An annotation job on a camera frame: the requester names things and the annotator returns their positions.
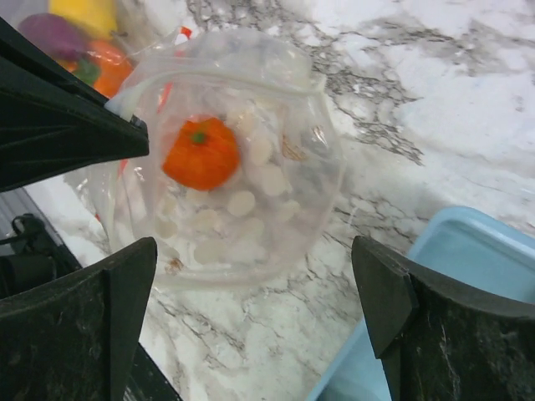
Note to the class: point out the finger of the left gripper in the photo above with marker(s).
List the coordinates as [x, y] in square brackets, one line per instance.
[16, 49]
[52, 123]

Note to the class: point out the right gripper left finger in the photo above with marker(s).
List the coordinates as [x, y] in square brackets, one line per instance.
[75, 338]

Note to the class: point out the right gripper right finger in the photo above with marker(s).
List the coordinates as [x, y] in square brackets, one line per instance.
[439, 338]

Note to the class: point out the purple sweet potato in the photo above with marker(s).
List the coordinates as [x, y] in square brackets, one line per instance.
[55, 36]

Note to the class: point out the yellow apple with stem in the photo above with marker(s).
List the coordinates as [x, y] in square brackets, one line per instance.
[96, 17]

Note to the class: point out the orange tomato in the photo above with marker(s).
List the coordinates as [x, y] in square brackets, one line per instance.
[114, 65]

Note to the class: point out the clear zip top bag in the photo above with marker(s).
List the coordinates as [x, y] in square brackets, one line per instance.
[61, 63]

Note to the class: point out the clear zip bag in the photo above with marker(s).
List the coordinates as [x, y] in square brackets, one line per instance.
[61, 63]
[244, 163]

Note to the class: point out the bumpy red orange tangerine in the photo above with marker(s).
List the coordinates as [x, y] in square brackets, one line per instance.
[204, 155]

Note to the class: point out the green yellow mango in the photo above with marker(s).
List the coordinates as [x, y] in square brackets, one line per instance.
[87, 71]

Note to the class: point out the light blue plastic basket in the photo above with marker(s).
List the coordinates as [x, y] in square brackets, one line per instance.
[461, 243]

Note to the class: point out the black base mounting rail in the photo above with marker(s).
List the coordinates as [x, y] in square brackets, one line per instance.
[147, 382]

